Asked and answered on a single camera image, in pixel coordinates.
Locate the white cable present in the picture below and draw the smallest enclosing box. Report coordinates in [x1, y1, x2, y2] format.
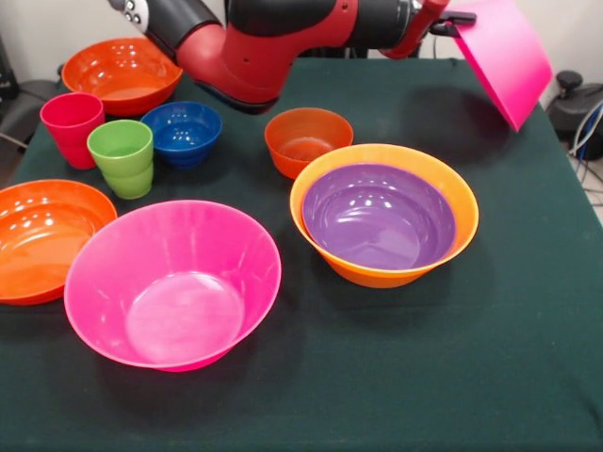
[568, 103, 603, 189]

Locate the shallow red-orange bowl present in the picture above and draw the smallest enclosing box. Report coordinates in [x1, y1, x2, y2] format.
[0, 178, 119, 306]

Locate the orange bowl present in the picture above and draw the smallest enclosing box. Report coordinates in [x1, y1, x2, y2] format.
[289, 143, 481, 289]

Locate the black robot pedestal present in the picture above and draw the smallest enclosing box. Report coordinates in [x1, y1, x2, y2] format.
[290, 42, 373, 59]

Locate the pink bowl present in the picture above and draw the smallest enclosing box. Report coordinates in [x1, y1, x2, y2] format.
[450, 0, 554, 134]
[63, 200, 283, 373]

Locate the green cup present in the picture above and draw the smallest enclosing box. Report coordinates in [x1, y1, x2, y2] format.
[87, 119, 155, 201]

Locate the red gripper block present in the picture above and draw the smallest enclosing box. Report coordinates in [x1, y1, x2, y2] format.
[381, 0, 478, 60]

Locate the blue bowl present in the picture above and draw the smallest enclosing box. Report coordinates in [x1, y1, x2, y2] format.
[139, 101, 224, 170]

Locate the small red bowl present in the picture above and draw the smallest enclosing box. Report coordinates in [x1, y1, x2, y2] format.
[264, 106, 354, 180]

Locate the purple bowl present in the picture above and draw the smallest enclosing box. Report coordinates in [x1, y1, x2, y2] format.
[301, 163, 458, 271]

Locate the dark green tablecloth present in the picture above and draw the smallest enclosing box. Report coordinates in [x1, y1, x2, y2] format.
[0, 56, 603, 452]

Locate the deep red-orange bowl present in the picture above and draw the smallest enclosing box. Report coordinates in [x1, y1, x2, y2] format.
[61, 37, 184, 117]

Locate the red cup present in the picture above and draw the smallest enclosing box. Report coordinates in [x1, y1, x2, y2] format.
[40, 92, 106, 170]

